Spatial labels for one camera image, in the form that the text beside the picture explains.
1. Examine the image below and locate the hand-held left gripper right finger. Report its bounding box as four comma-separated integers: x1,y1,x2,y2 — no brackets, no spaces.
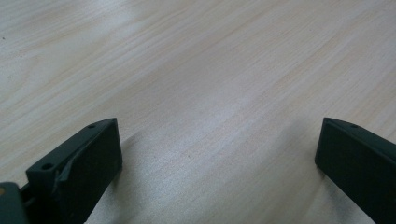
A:
314,117,396,224

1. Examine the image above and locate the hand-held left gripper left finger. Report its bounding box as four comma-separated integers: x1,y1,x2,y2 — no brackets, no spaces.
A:
25,117,123,224

